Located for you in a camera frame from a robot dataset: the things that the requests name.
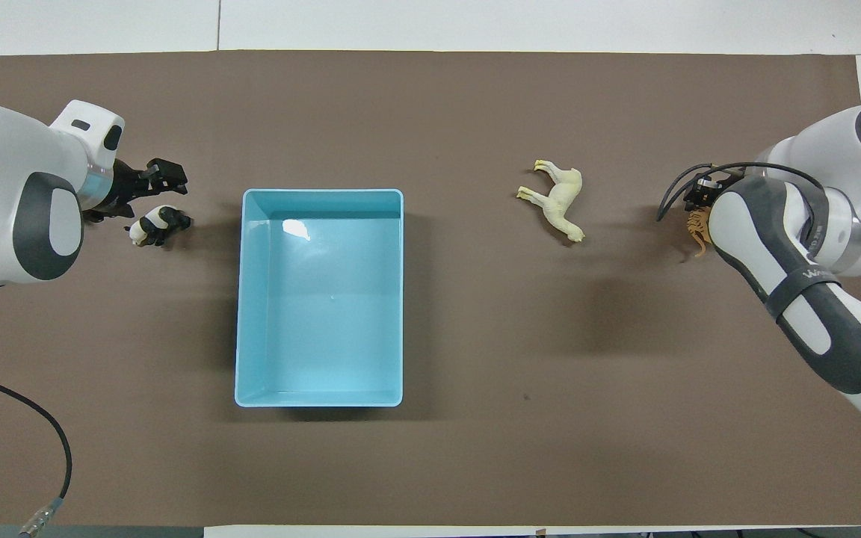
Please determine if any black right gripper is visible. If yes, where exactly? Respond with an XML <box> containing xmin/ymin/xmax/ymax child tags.
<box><xmin>684</xmin><ymin>170</ymin><xmax>744</xmax><ymax>213</ymax></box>

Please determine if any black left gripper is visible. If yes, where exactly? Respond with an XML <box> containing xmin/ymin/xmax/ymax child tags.
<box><xmin>83</xmin><ymin>158</ymin><xmax>188</xmax><ymax>223</ymax></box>

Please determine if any orange striped tiger toy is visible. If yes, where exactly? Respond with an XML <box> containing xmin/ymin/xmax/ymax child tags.
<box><xmin>686</xmin><ymin>209</ymin><xmax>714</xmax><ymax>259</ymax></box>

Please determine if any black white panda toy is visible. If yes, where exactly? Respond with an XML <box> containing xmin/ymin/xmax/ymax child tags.
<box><xmin>129</xmin><ymin>206</ymin><xmax>193</xmax><ymax>247</ymax></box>

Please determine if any light blue storage box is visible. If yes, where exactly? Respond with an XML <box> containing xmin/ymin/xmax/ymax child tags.
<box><xmin>235</xmin><ymin>188</ymin><xmax>404</xmax><ymax>409</ymax></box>

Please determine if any brown table mat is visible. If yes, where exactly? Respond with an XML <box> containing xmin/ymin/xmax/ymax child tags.
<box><xmin>0</xmin><ymin>50</ymin><xmax>861</xmax><ymax>528</ymax></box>

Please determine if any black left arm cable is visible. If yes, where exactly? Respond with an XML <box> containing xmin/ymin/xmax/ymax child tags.
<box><xmin>0</xmin><ymin>370</ymin><xmax>72</xmax><ymax>538</ymax></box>

